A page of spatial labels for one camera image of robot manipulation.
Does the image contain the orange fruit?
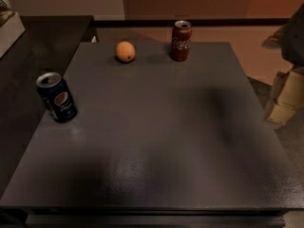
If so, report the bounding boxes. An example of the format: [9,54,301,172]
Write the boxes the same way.
[115,41,136,63]

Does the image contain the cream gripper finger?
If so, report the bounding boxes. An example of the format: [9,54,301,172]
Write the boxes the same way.
[265,67,304,124]

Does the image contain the red coke can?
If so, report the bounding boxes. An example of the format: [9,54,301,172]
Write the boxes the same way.
[170,20,192,61]

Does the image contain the blue pepsi can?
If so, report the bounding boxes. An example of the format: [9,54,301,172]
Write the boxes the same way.
[36,72,78,123]

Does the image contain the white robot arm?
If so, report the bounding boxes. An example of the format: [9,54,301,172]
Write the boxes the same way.
[264,4,304,124]

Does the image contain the white box at left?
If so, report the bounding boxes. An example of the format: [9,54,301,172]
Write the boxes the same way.
[0,0,26,58]

